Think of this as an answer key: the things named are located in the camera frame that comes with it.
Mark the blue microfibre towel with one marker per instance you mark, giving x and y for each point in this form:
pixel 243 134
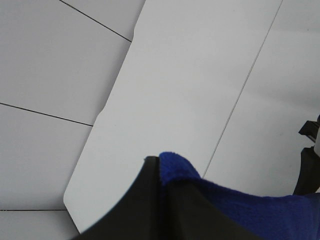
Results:
pixel 291 217

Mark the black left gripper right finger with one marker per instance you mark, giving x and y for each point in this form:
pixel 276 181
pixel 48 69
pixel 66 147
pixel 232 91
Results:
pixel 190 216

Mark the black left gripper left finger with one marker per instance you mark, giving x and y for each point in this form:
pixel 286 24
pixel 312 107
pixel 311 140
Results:
pixel 135 216

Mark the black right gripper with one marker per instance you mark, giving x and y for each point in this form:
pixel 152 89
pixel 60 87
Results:
pixel 309 175

